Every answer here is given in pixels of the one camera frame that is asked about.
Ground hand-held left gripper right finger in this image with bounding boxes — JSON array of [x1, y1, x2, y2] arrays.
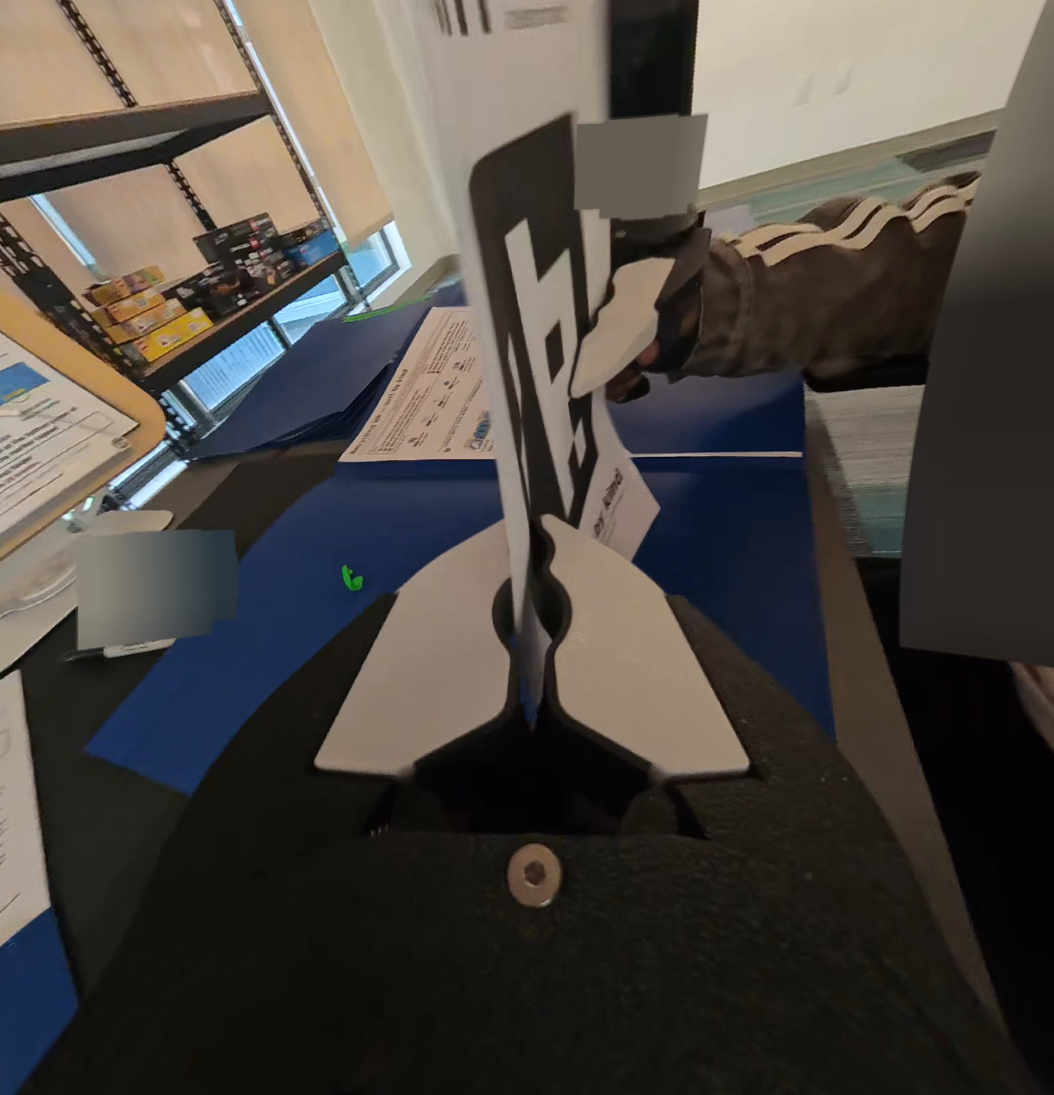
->
[[531, 512, 752, 784]]

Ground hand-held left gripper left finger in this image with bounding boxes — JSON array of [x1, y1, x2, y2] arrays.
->
[[313, 520, 532, 780]]

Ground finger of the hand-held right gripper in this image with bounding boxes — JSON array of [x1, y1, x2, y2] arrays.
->
[[568, 257, 678, 400]]

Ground white sheet with black marker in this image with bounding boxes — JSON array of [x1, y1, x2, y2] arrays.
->
[[424, 0, 662, 728]]

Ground blue folder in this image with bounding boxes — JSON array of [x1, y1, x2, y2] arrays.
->
[[0, 905, 80, 1095], [84, 368, 836, 798]]

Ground person's right hand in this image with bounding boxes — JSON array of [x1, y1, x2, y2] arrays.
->
[[606, 212, 714, 405]]

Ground printed instruction sheet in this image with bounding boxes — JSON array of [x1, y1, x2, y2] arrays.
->
[[339, 305, 499, 465]]

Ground green plastic strip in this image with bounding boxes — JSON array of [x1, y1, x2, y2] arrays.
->
[[343, 293, 432, 323]]

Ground black marker pen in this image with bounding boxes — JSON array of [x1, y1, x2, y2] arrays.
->
[[60, 637, 179, 665]]

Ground stack of blue folders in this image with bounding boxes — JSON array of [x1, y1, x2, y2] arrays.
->
[[185, 295, 438, 463]]

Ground blue product box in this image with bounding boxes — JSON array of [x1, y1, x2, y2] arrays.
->
[[281, 224, 342, 268]]

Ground beige window blind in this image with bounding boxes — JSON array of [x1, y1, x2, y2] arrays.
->
[[232, 0, 397, 251], [0, 0, 267, 258]]

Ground wooden clipboard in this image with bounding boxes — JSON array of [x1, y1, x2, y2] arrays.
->
[[0, 275, 168, 576]]

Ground black product box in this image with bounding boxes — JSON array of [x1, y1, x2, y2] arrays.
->
[[192, 212, 287, 296]]

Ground white plastic sleeve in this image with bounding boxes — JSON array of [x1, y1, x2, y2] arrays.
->
[[0, 509, 176, 682]]

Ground yellow product box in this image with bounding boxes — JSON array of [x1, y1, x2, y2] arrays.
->
[[95, 291, 191, 343], [118, 308, 214, 366], [84, 265, 167, 307]]

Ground white printed document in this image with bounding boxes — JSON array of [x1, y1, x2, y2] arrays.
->
[[0, 671, 54, 968]]

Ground printed sheet with blue picture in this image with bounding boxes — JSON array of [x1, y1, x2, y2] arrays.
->
[[0, 317, 141, 538]]

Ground black metal shelf rack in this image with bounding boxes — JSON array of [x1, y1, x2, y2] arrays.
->
[[0, 0, 367, 439]]

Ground black post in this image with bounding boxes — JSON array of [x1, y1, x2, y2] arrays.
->
[[606, 0, 699, 118]]

